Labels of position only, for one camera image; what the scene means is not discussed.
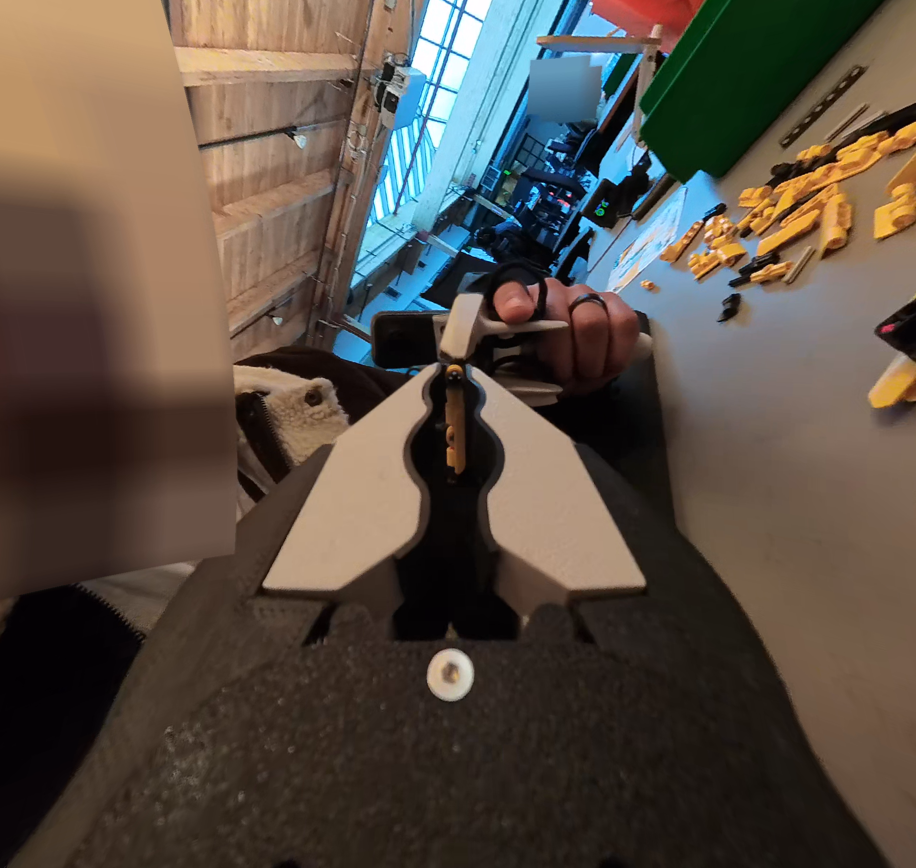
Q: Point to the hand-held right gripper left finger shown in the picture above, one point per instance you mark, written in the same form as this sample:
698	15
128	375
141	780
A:
351	525

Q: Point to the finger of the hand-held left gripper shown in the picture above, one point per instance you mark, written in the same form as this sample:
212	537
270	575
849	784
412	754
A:
461	331
530	386

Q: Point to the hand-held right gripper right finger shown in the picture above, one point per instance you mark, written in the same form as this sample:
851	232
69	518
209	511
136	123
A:
558	525

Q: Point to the thin yellow brick piece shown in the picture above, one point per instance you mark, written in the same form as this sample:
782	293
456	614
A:
454	432

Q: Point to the grey desk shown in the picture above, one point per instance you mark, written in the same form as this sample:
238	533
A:
773	525

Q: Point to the person's left hand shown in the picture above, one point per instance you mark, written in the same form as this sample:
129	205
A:
594	360

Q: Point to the dark sherpa-lined jacket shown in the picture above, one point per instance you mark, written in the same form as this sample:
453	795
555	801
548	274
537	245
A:
294	424

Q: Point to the small black device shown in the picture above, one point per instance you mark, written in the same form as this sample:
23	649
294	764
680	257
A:
613	203

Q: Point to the small black brick piece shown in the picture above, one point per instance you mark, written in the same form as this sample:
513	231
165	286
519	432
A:
730	307

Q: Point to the ceiling projector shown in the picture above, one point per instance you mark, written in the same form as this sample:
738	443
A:
401	95

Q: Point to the pile of yellow brick pieces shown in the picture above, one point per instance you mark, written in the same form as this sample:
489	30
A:
802	210

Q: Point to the yellow toy brick car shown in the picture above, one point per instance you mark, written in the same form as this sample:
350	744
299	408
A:
895	360

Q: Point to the small black perforated beam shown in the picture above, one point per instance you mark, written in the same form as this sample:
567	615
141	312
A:
823	107

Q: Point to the green plastic bin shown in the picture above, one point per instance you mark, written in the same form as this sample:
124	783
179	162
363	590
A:
773	52

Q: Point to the long black brick beam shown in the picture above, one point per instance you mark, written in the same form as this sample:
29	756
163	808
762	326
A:
888	120

